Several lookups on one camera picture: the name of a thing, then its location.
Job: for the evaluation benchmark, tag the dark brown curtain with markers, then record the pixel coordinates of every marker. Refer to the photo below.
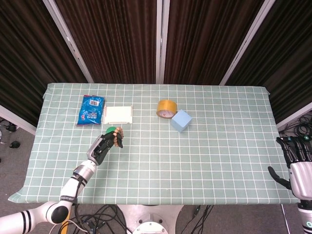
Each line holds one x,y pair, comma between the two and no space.
287,61
114,41
207,41
29,53

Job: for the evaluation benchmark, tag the small black floor object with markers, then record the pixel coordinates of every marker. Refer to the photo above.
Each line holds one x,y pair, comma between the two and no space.
14,144

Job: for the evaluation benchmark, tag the metal table leg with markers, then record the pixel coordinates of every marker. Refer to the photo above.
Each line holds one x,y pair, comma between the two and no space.
285,219

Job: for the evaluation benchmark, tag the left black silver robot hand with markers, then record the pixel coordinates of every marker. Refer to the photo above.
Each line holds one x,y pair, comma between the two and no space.
101,148

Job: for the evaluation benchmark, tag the black box with green lights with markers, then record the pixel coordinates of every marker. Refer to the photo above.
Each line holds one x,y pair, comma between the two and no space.
306,138

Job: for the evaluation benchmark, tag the green checkered tablecloth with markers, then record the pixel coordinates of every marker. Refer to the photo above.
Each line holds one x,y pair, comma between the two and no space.
182,165

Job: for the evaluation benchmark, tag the white shallow tray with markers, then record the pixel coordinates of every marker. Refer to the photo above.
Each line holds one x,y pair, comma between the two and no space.
118,114

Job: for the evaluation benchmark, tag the green ball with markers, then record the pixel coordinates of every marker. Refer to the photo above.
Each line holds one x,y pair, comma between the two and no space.
111,129

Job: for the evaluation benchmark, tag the blue snack bag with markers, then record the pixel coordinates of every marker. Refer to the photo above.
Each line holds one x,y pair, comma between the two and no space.
90,112

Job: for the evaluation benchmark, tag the yellow floor tape strip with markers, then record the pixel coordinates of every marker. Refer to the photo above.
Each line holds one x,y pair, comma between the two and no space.
65,225

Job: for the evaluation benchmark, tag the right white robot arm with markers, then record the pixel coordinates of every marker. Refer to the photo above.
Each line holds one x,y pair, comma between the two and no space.
306,217

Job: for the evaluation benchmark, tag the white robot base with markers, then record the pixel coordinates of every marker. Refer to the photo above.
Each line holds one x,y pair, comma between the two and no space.
150,219

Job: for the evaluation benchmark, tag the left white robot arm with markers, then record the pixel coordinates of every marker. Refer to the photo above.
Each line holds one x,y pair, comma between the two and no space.
73,182

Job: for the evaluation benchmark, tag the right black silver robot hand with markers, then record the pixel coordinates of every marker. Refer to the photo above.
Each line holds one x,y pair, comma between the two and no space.
302,178

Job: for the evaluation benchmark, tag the white frame post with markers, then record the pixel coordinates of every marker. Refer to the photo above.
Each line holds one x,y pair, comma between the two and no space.
246,44
68,41
17,119
296,114
162,41

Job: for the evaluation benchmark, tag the light blue foam cube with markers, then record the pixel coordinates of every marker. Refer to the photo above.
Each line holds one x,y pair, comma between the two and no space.
181,120

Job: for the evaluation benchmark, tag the yellow packing tape roll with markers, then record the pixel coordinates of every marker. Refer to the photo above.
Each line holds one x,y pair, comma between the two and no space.
166,106

